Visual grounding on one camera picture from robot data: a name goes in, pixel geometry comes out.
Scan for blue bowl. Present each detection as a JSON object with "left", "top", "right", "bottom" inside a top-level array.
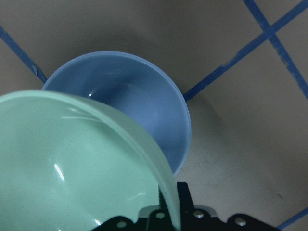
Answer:
[{"left": 43, "top": 51, "right": 192, "bottom": 174}]

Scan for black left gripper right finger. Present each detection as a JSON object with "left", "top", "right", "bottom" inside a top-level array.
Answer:
[{"left": 177, "top": 182, "right": 277, "bottom": 231}]

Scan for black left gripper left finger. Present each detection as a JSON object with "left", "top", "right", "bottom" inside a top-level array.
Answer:
[{"left": 93, "top": 205, "right": 173, "bottom": 231}]

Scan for green bowl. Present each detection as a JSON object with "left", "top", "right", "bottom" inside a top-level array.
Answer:
[{"left": 0, "top": 90, "right": 181, "bottom": 231}]

